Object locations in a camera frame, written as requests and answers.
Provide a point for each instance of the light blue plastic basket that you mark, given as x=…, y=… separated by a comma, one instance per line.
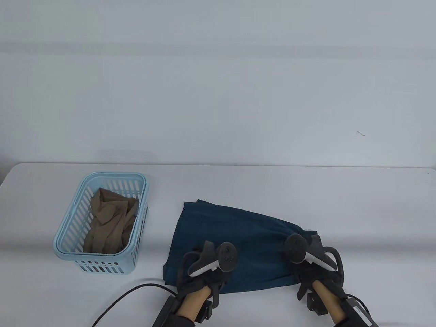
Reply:
x=64, y=250

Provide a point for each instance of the person's right forearm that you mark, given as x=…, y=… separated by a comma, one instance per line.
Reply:
x=328, y=299

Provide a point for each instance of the person's left hand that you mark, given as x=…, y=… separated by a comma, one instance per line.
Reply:
x=201, y=281

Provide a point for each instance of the person's right hand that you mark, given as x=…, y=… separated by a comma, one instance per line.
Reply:
x=313, y=272

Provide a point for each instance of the tan crumpled garment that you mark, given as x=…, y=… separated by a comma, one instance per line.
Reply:
x=109, y=221

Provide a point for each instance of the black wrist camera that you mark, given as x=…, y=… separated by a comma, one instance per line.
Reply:
x=204, y=311
x=316, y=303

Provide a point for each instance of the black forearm sensor box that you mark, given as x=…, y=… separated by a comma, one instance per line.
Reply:
x=165, y=311
x=359, y=313

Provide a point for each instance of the dark teal shorts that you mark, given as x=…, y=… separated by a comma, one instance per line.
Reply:
x=252, y=238

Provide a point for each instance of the black and white controller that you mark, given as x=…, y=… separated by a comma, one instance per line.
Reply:
x=226, y=257
x=296, y=247

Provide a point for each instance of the person's left forearm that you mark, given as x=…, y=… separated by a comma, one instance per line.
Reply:
x=192, y=305

